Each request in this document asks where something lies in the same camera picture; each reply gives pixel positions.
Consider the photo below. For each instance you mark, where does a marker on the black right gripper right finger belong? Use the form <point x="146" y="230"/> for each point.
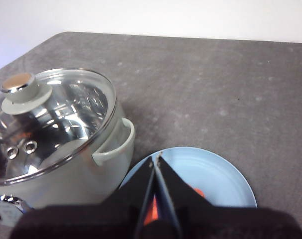
<point x="181" y="191"/>

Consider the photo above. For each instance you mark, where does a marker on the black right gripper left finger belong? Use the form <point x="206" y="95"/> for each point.
<point x="133" y="191"/>

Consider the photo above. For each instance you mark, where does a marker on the orange pumpkin with green stem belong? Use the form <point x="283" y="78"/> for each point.
<point x="198" y="192"/>

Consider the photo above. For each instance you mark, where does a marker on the glass lid with green knob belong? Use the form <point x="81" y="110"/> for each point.
<point x="24" y="94"/>

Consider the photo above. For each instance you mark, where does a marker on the blue round plate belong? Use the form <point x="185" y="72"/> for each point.
<point x="215" y="174"/>

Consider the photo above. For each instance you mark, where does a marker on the pale green electric steamer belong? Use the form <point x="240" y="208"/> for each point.
<point x="73" y="179"/>

